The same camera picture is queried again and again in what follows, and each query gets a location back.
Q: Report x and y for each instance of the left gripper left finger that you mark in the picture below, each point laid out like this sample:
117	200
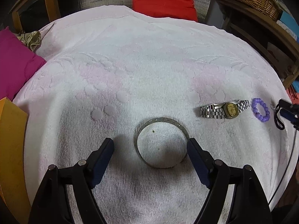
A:
95	165

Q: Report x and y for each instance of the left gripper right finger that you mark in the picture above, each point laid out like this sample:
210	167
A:
207	168

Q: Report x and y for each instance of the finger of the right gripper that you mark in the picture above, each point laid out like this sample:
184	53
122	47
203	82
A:
288	111

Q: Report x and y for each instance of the silver bangle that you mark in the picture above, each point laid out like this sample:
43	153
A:
161	143

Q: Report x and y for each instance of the silver gold-faced wristwatch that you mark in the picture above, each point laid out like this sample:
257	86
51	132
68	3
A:
225	110

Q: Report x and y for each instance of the wooden shelf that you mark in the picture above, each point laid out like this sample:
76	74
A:
264	35

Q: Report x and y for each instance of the teal white box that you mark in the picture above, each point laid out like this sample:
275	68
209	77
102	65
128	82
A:
288	23

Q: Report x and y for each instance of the orange storage box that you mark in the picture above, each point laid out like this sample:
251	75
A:
13	187

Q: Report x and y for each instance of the white pink bed towel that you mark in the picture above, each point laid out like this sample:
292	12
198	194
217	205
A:
109	70

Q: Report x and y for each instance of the magenta cushion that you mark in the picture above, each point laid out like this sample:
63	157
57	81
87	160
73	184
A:
17	64

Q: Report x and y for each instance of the beige patterned cloth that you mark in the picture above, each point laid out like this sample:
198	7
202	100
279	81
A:
31	40

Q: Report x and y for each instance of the wooden cabinet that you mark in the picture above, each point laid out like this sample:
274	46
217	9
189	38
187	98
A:
38	10

